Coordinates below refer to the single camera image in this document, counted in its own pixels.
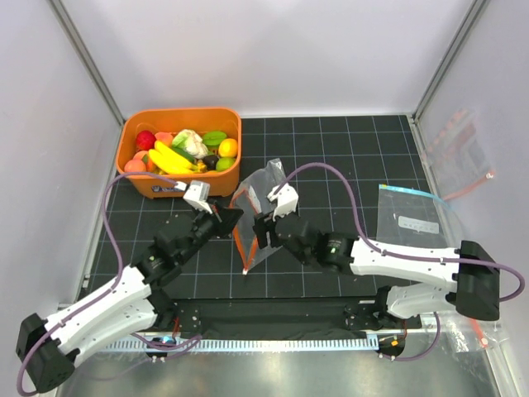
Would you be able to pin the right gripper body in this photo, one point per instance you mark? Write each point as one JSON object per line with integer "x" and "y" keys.
{"x": 305, "y": 259}

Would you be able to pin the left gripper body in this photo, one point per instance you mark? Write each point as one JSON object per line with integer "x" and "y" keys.
{"x": 202, "y": 228}

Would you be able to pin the red zipper clear bag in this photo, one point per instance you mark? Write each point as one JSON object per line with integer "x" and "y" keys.
{"x": 251, "y": 198}

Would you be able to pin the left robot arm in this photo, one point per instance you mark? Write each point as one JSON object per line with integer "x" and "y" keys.
{"x": 50, "y": 349}

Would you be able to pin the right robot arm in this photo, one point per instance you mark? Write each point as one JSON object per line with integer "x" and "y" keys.
{"x": 463, "y": 279}

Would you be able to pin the blue zipper clear bag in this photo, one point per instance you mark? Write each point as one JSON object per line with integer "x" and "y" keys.
{"x": 411, "y": 217}

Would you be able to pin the green lime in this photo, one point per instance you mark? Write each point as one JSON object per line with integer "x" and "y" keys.
{"x": 225, "y": 163}

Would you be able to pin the dark purple fruit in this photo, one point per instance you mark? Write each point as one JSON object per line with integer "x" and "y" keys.
{"x": 210, "y": 161}

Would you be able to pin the yellow lemon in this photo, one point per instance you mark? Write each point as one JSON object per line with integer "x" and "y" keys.
{"x": 228, "y": 148}

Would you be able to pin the green cucumber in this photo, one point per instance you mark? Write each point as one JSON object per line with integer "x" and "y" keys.
{"x": 184, "y": 154}

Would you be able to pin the black grid mat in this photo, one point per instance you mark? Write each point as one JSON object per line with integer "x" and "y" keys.
{"x": 323, "y": 153}

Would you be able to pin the green star fruit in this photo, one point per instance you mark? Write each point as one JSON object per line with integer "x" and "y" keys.
{"x": 214, "y": 138}

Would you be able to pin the yellow banana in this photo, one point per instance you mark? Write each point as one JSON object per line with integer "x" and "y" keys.
{"x": 169, "y": 161}

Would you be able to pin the cauliflower toy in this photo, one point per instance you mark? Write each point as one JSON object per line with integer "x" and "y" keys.
{"x": 189, "y": 141}

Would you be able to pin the peach front left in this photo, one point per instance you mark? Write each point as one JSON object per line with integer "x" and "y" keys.
{"x": 134, "y": 166}

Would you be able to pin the peach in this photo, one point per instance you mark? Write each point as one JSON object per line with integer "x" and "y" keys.
{"x": 165, "y": 137}
{"x": 134, "y": 166}
{"x": 143, "y": 155}

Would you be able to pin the peach middle left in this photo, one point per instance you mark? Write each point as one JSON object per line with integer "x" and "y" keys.
{"x": 143, "y": 155}

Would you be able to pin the peach upper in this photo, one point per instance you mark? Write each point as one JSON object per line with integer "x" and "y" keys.
{"x": 165, "y": 137}

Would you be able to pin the red apple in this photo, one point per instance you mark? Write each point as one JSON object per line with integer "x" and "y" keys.
{"x": 145, "y": 140}

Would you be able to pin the orange plastic bin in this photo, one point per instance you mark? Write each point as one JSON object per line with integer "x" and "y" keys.
{"x": 200, "y": 120}

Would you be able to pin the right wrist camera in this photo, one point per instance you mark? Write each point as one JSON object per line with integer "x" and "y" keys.
{"x": 285, "y": 199}

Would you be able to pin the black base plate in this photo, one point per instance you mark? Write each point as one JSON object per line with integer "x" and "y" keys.
{"x": 290, "y": 319}

